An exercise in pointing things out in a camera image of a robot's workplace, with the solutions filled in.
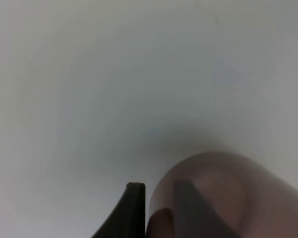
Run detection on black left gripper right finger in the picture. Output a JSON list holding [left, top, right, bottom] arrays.
[[173, 181, 235, 238]]

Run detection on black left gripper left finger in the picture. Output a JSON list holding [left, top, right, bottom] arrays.
[[92, 182, 146, 238]]

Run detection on translucent purple plastic cup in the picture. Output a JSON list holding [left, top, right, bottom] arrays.
[[146, 152, 298, 238]]

